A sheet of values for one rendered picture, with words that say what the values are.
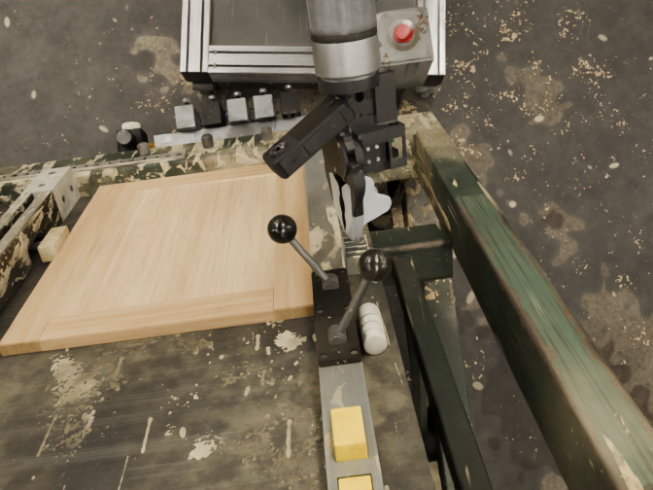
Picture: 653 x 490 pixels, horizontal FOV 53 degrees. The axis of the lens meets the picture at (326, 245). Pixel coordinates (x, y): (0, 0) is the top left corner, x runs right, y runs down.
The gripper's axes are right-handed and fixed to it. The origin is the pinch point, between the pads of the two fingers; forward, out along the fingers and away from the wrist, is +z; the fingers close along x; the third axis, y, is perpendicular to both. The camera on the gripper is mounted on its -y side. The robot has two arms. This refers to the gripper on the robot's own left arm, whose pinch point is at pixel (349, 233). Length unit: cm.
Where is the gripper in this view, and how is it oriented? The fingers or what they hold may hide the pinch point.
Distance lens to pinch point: 84.3
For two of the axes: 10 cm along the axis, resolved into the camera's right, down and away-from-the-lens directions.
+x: -3.9, -3.9, 8.3
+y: 9.1, -2.8, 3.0
